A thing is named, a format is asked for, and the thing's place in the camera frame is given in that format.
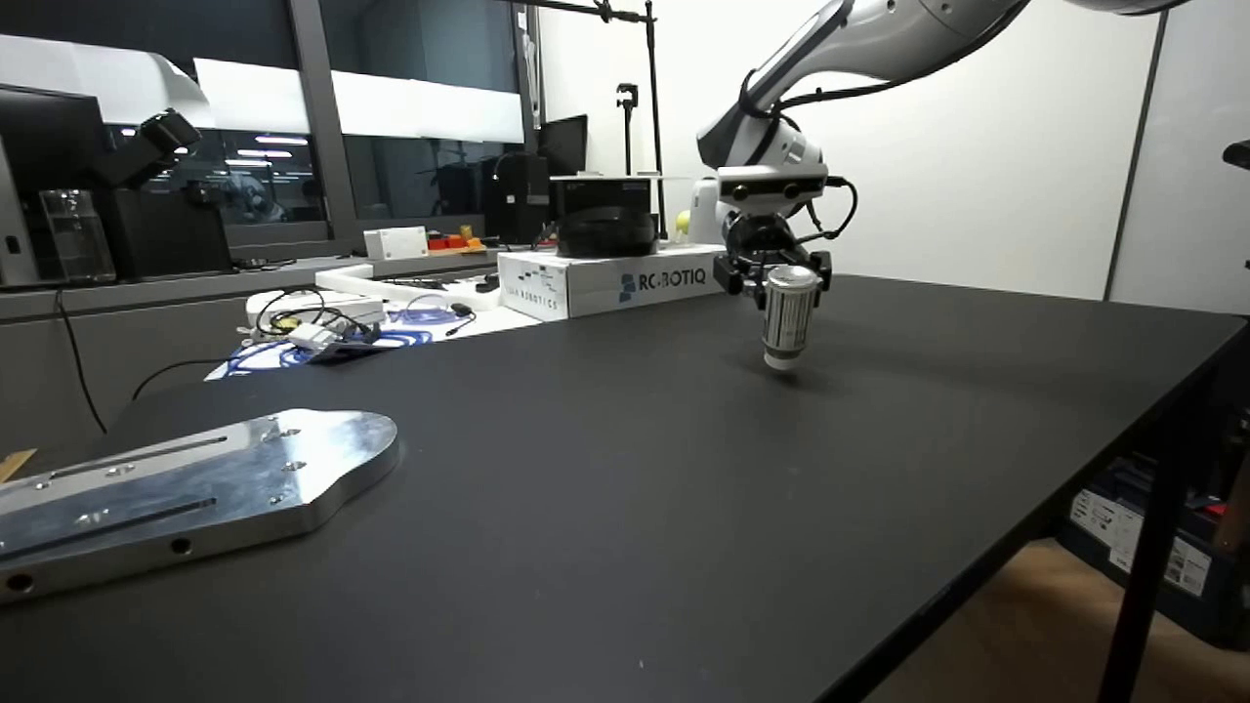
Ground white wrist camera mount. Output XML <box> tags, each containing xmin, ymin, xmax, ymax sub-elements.
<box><xmin>710</xmin><ymin>159</ymin><xmax>831</xmax><ymax>209</ymax></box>

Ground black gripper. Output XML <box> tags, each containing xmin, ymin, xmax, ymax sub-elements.
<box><xmin>710</xmin><ymin>197</ymin><xmax>842</xmax><ymax>314</ymax></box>

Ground small white box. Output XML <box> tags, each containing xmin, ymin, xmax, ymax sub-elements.
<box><xmin>359</xmin><ymin>224</ymin><xmax>435</xmax><ymax>271</ymax></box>

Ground orange red small object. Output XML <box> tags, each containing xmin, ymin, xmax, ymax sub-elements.
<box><xmin>428</xmin><ymin>226</ymin><xmax>491</xmax><ymax>259</ymax></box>

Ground silver metal mounting plate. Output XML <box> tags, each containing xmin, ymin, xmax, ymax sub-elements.
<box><xmin>0</xmin><ymin>405</ymin><xmax>407</xmax><ymax>604</ymax></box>

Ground black rectangular case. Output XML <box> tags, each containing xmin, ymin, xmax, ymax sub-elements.
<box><xmin>546</xmin><ymin>172</ymin><xmax>665</xmax><ymax>263</ymax></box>

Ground white cable bundle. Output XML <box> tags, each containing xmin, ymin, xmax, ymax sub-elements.
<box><xmin>243</xmin><ymin>287</ymin><xmax>391</xmax><ymax>362</ymax></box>

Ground dark storage box white labels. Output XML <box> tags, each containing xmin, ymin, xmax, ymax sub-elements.
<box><xmin>1058</xmin><ymin>447</ymin><xmax>1250</xmax><ymax>658</ymax></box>

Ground black camera stand pole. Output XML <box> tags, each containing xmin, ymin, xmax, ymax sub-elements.
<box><xmin>614</xmin><ymin>84</ymin><xmax>646</xmax><ymax>181</ymax></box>

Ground black computer monitor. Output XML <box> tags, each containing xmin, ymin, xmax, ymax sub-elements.
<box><xmin>538</xmin><ymin>114</ymin><xmax>596</xmax><ymax>181</ymax></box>

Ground black computer tower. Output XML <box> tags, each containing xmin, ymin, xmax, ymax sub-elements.
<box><xmin>478</xmin><ymin>149</ymin><xmax>558</xmax><ymax>250</ymax></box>

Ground white Robotiq cardboard box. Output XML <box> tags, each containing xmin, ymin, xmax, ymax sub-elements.
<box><xmin>498</xmin><ymin>241</ymin><xmax>745</xmax><ymax>325</ymax></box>

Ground black hanging cable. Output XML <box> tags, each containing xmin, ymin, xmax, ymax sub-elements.
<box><xmin>50</xmin><ymin>288</ymin><xmax>119</xmax><ymax>443</ymax></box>

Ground black desk equipment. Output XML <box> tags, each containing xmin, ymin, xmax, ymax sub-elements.
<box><xmin>98</xmin><ymin>110</ymin><xmax>243</xmax><ymax>283</ymax></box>

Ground black vertical frame pole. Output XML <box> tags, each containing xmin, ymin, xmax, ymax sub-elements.
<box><xmin>642</xmin><ymin>0</ymin><xmax>671</xmax><ymax>239</ymax></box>

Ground white pill bottle red label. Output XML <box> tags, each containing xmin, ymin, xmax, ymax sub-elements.
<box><xmin>757</xmin><ymin>263</ymin><xmax>829</xmax><ymax>381</ymax></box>

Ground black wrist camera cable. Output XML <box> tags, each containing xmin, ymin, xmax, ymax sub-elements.
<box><xmin>778</xmin><ymin>76</ymin><xmax>868</xmax><ymax>250</ymax></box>

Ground black table leg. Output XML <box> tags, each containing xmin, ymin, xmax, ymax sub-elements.
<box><xmin>1094</xmin><ymin>386</ymin><xmax>1211</xmax><ymax>703</ymax></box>

